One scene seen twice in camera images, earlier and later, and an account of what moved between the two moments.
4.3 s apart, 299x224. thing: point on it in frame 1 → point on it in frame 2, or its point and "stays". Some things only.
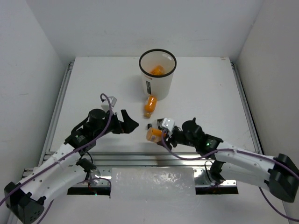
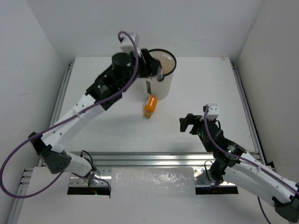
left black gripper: [120, 124] → [147, 64]
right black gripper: [171, 140] → [190, 119]
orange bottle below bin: [149, 106] stays
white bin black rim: [157, 66] stays
